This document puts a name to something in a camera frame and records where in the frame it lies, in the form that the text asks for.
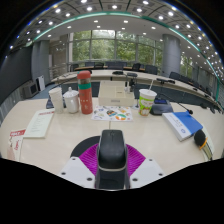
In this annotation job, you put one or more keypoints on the red and white leaflet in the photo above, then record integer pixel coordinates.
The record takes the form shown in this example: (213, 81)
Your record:
(16, 143)

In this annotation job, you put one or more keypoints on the green printed paper cup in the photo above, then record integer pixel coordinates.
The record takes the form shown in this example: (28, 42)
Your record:
(146, 105)

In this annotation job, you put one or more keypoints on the colourful sticker sheet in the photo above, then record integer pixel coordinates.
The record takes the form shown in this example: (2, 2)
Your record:
(111, 113)

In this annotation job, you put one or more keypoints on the red thermos bottle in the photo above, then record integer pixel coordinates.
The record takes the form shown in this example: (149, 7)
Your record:
(85, 96)

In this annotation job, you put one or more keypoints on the black computer mouse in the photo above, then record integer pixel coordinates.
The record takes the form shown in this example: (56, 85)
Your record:
(111, 153)

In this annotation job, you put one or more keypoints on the black mouse pad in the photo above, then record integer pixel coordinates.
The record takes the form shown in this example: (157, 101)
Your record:
(81, 145)

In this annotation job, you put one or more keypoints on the blue and white book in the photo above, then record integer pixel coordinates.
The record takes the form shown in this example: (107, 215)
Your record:
(186, 123)

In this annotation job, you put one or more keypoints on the cream cardboard box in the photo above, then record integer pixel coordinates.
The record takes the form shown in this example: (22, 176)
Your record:
(115, 98)

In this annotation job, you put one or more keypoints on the white standing panel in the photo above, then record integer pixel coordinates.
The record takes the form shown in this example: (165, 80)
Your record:
(40, 83)

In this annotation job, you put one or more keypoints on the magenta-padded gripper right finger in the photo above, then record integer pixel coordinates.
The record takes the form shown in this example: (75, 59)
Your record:
(148, 171)

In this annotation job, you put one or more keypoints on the white paper cup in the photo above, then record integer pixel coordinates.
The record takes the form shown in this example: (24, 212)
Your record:
(57, 100)

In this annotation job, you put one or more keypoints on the row of dark chairs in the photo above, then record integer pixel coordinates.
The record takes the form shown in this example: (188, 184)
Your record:
(151, 69)

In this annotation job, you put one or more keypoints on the white lidded mug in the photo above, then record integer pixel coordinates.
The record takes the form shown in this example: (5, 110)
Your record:
(71, 101)

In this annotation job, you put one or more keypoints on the black foam handheld microphone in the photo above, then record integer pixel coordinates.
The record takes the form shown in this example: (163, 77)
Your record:
(200, 137)

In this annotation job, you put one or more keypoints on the ceiling spot lights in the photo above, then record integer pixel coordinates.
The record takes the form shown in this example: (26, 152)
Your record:
(115, 6)

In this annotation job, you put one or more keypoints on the grey box appliance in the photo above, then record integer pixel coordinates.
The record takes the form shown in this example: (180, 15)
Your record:
(30, 89)

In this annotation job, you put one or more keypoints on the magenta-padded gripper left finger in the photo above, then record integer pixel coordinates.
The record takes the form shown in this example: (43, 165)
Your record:
(76, 171)

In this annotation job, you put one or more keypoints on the black desk microphone unit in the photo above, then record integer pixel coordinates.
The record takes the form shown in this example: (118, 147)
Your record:
(49, 104)
(161, 108)

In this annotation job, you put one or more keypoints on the white paper leaflet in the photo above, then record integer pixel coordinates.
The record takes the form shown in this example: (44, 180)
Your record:
(40, 123)

